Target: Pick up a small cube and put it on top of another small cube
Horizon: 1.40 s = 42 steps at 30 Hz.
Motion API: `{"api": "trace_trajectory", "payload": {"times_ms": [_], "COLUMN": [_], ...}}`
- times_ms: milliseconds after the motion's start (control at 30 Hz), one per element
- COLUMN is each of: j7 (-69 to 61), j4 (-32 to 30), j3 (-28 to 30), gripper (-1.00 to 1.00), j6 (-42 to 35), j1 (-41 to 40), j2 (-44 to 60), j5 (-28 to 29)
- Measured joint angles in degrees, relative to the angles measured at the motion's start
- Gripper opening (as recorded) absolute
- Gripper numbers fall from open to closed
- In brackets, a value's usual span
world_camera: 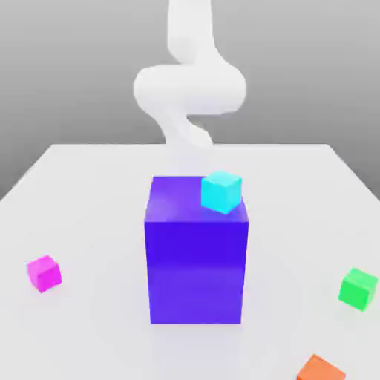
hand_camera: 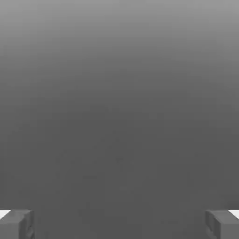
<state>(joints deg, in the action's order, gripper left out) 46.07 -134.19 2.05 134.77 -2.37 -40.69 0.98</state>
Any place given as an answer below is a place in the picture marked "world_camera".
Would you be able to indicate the large purple box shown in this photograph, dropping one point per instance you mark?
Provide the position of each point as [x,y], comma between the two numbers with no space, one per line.
[196,267]

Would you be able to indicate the small orange cube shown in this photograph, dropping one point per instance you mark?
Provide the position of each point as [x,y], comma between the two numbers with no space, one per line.
[320,369]

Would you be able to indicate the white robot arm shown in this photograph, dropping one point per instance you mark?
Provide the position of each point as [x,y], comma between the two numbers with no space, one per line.
[190,89]

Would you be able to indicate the small green cube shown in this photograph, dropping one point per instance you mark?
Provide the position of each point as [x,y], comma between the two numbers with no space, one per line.
[356,289]

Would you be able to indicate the small cyan cube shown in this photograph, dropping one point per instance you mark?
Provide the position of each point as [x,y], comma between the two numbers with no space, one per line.
[221,193]

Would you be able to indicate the small magenta cube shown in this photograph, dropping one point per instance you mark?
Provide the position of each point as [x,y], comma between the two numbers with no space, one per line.
[44,274]

